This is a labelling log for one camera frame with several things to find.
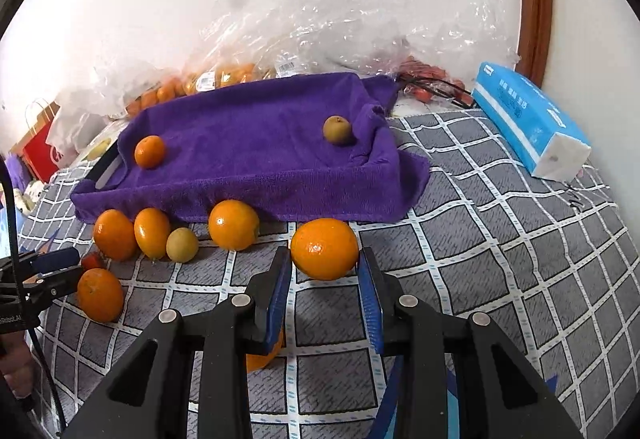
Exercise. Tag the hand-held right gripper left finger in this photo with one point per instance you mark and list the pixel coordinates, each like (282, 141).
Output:
(280, 289)

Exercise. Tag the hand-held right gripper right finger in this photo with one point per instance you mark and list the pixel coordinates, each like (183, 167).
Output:
(369, 289)

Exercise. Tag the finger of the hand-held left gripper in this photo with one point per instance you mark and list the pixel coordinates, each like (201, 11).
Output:
(60, 284)
(55, 259)

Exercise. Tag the orange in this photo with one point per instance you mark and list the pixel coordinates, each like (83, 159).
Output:
(100, 295)
(150, 151)
(233, 225)
(115, 234)
(325, 249)
(152, 233)
(260, 361)

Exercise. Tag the black tray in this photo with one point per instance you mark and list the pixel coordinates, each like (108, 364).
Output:
(102, 171)

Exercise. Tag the yellow-green round fruit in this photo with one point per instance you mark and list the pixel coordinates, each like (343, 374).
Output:
(337, 130)
(182, 245)

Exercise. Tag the clear bag of yellow-green fruits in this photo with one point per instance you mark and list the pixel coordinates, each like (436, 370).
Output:
(325, 29)

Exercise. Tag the person's left hand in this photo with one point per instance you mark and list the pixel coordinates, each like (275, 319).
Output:
(17, 369)

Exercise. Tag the small red fruit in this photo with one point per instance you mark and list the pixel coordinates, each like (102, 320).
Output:
(92, 261)

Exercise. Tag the red paper bag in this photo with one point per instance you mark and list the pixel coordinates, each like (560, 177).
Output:
(40, 159)

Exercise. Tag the white fruit-printed box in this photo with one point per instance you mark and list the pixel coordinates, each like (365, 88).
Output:
(95, 151)

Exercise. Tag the grey checkered bedsheet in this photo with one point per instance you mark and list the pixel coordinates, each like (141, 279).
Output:
(475, 244)

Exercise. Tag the white plastic bag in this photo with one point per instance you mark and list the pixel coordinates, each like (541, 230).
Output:
(75, 124)

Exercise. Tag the purple towel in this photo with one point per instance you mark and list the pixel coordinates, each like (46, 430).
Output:
(250, 144)

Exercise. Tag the clear bag of small tangerines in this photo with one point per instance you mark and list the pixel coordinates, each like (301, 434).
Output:
(165, 91)

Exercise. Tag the clear bag of oranges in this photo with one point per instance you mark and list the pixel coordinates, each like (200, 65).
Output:
(225, 74)

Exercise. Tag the clear bag of cherry tomatoes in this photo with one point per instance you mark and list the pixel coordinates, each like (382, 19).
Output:
(430, 74)

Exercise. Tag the blue tissue pack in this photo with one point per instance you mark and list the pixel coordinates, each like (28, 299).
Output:
(525, 119)

